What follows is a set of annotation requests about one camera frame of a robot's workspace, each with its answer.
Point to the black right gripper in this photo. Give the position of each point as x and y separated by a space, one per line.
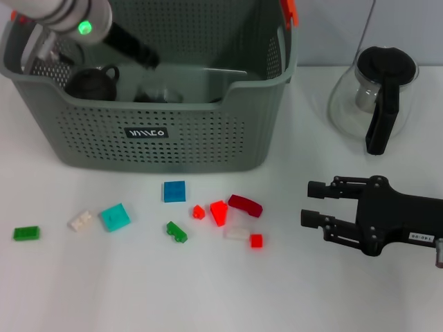
398 219

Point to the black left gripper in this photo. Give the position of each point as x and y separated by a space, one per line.
131 45

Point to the white small toy brick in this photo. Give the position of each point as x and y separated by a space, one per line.
80 221

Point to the green long toy brick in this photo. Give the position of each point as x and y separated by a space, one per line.
26 233

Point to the grey perforated storage bin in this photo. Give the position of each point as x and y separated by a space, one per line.
173 148

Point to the dark clay teapot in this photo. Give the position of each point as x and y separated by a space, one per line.
91 88

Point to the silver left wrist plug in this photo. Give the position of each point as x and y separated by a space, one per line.
46 46

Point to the orange-red cube brick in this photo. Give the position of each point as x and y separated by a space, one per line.
257 241

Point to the dark red curved brick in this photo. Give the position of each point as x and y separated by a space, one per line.
245 205

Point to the clear translucent toy brick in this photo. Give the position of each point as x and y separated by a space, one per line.
237 233

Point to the orange-red slope brick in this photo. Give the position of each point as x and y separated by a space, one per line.
219 212

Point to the small orange-red stud brick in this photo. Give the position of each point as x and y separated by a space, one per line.
199 212

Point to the blue square toy brick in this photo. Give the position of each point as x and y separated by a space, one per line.
174 192

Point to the green small stepped brick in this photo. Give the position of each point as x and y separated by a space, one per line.
177 232

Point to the teal square plate brick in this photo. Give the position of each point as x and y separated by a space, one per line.
116 218

